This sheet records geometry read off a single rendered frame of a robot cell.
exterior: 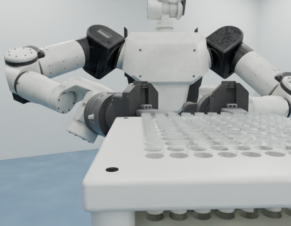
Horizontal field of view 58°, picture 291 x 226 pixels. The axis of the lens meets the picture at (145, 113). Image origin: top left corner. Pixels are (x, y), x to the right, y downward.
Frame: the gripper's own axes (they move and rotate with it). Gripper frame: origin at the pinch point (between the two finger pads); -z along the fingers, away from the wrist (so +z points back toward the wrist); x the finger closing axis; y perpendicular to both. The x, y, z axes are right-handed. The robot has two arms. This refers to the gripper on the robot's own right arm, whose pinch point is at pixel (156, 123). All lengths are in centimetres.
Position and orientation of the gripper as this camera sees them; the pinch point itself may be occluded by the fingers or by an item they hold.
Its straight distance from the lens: 38.5
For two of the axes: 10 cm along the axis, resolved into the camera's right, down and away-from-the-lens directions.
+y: -8.3, 0.5, -5.6
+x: 0.0, 10.0, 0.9
